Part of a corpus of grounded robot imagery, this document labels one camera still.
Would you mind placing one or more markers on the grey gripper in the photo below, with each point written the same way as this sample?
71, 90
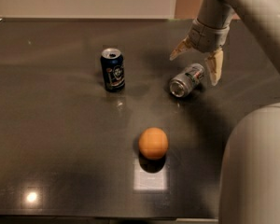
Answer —
207, 37

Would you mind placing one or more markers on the silver green 7up can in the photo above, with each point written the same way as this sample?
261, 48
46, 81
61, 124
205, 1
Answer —
186, 81

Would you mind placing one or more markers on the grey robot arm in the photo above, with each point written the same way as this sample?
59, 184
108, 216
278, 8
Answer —
250, 169

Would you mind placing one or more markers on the blue pepsi can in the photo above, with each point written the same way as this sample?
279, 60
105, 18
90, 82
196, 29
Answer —
112, 63

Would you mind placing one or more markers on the orange fruit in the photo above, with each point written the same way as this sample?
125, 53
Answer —
153, 143

